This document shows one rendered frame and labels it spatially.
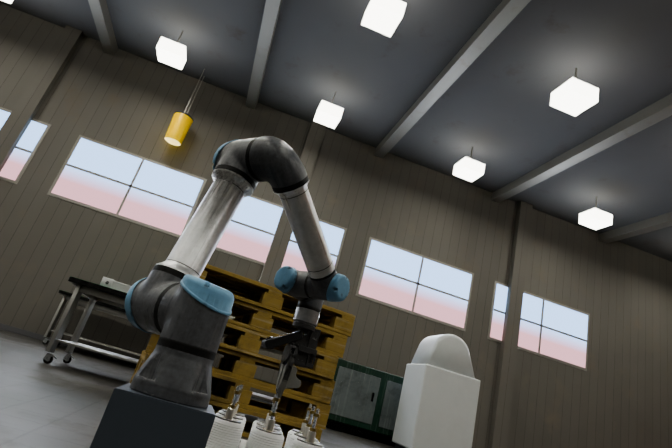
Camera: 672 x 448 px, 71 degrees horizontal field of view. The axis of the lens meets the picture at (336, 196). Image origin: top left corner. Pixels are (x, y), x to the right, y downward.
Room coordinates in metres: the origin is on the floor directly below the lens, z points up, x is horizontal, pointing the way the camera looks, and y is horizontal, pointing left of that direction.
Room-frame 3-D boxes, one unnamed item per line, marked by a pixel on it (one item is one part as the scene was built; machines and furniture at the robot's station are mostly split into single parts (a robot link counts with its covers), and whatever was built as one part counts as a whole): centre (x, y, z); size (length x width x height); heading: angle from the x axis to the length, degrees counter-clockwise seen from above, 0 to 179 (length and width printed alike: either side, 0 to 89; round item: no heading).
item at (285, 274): (1.38, 0.04, 0.65); 0.11 x 0.11 x 0.08; 50
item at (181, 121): (7.92, 3.14, 4.06); 0.36 x 0.35 x 0.56; 100
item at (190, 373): (1.01, 0.20, 0.35); 0.15 x 0.15 x 0.10
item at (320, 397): (3.89, 0.38, 0.49); 1.38 x 0.95 x 0.98; 106
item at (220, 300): (1.01, 0.21, 0.47); 0.13 x 0.12 x 0.14; 50
